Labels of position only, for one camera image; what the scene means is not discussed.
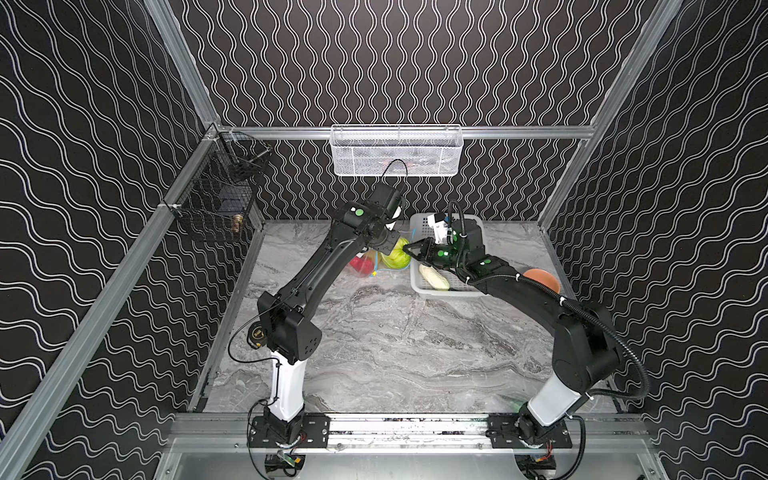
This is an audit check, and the red apple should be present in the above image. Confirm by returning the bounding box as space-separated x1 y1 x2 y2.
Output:
349 251 376 277

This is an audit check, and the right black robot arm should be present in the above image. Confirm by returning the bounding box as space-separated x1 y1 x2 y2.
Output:
403 213 650 446

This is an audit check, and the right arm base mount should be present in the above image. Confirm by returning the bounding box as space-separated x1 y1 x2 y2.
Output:
485 413 573 449

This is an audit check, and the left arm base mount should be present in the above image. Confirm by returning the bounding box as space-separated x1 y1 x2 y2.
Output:
248 411 331 449

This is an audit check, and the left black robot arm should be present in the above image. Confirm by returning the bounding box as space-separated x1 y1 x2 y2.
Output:
257 183 402 443

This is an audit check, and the white mesh wall basket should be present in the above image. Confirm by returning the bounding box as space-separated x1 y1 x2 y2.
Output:
329 124 464 177

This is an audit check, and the black wire wall basket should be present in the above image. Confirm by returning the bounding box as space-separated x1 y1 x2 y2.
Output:
170 133 274 245

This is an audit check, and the white daikon radish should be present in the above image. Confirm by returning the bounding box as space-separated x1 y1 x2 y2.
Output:
419 264 450 291

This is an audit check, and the aluminium front rail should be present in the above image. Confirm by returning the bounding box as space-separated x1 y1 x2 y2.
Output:
166 413 651 454

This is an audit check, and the green cabbage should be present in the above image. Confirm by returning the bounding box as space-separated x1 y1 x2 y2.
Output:
380 237 411 270

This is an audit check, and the orange ceramic bowl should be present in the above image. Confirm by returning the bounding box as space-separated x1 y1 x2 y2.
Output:
523 268 561 294

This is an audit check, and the white plastic basket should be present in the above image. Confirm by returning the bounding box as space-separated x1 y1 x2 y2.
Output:
403 212 485 300

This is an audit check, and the clear zip top bag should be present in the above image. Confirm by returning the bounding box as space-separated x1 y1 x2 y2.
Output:
348 236 412 277

